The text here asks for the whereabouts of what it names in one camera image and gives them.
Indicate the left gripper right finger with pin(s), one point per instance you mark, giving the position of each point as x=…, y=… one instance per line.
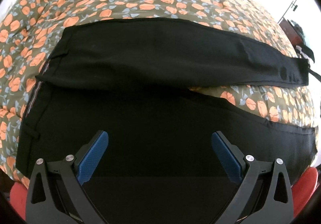
x=263, y=193

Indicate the brown wooden dresser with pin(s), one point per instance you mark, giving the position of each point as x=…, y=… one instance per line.
x=290, y=32

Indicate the green orange floral quilt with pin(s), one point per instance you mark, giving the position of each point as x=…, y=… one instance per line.
x=32, y=28

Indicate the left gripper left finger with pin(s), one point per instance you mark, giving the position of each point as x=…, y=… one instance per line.
x=56, y=194

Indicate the black pants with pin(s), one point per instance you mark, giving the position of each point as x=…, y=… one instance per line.
x=140, y=81

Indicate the red fleece jacket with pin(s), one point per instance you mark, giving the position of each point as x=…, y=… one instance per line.
x=302, y=191

